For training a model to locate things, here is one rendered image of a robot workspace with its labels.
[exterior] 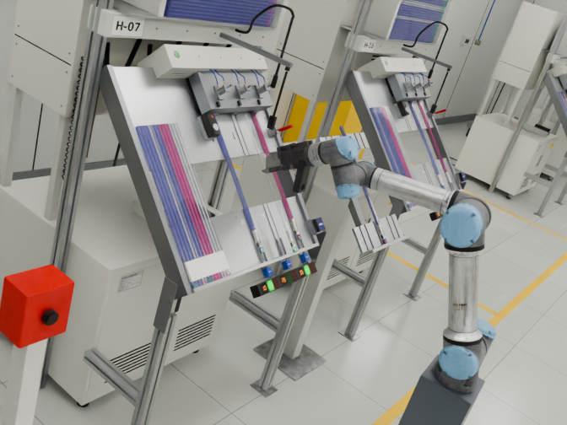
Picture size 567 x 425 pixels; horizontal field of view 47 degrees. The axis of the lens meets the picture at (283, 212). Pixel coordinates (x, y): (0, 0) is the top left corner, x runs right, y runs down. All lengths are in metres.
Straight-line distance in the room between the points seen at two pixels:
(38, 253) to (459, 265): 1.41
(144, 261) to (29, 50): 0.78
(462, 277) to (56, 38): 1.43
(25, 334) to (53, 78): 0.86
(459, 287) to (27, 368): 1.22
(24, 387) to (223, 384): 1.08
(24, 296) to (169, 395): 1.11
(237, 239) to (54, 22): 0.88
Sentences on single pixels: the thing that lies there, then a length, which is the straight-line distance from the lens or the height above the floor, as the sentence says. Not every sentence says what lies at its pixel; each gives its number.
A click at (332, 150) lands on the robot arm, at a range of 2.06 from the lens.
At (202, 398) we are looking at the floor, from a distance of 2.70.
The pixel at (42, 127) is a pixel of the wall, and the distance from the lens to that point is 3.93.
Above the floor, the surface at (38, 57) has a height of 1.14.
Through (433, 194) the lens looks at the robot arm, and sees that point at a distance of 2.11.
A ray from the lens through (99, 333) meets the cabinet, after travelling 2.29.
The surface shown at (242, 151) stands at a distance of 2.30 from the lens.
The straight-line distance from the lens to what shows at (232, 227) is 2.13.
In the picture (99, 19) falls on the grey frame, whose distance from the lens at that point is 1.99.
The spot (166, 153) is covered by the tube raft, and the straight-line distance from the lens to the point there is 2.03.
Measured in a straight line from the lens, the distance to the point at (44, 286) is 1.73.
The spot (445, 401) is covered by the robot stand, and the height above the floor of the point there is 0.51.
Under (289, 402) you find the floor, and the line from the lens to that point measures 2.82.
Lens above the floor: 1.73
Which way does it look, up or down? 23 degrees down
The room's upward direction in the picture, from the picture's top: 18 degrees clockwise
